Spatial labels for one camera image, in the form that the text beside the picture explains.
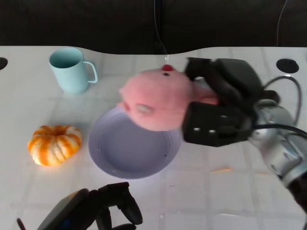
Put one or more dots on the pink plush bunny doll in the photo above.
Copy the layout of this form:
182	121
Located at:
156	95

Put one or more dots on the lavender round plate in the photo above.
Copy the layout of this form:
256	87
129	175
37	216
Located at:
134	153

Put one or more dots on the thin black rod stub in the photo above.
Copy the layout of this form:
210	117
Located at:
21	224

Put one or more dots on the orange white striped pumpkin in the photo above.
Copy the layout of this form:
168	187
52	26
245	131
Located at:
54	146

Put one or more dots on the black backdrop cloth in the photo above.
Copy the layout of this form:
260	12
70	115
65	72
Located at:
96	21

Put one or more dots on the black table grommet hole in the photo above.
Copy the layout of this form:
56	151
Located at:
287	65
3	63

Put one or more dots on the small orange scrap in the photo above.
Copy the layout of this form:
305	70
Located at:
221	169

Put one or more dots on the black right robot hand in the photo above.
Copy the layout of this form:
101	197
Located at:
211	122

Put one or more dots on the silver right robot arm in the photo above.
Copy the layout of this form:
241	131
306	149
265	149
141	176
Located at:
275	146

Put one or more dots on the light blue plastic mug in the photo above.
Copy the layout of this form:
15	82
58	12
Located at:
69	76

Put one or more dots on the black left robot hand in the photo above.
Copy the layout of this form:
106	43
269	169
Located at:
91	208

